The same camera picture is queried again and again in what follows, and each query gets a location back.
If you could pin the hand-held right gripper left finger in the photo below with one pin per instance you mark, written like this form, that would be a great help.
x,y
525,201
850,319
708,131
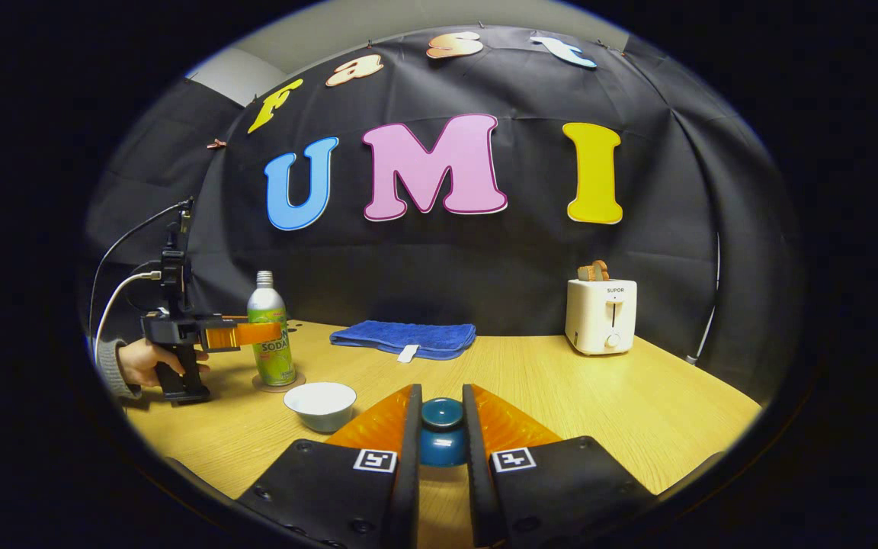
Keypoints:
x,y
408,488

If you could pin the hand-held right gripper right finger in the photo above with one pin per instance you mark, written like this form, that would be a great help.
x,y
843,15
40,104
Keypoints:
x,y
477,496

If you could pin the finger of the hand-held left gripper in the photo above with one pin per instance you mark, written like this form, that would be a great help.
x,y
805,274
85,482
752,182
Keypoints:
x,y
241,334
235,318

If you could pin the green label silver water bottle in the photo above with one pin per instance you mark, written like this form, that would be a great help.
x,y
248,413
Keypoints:
x,y
265,301

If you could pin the round brown coaster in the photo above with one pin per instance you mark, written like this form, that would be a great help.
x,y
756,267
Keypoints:
x,y
300,380

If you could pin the teal teacup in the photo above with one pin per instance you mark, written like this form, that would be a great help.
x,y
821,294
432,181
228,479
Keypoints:
x,y
321,415

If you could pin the blue towel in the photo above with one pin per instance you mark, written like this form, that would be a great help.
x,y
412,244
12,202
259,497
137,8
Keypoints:
x,y
407,335

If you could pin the white toaster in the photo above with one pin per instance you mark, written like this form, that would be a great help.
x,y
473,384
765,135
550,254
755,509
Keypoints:
x,y
597,320

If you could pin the black backdrop cloth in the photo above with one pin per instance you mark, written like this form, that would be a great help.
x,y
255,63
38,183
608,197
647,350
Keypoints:
x,y
485,267

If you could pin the bread slice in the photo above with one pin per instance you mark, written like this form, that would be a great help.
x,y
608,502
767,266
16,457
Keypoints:
x,y
594,271

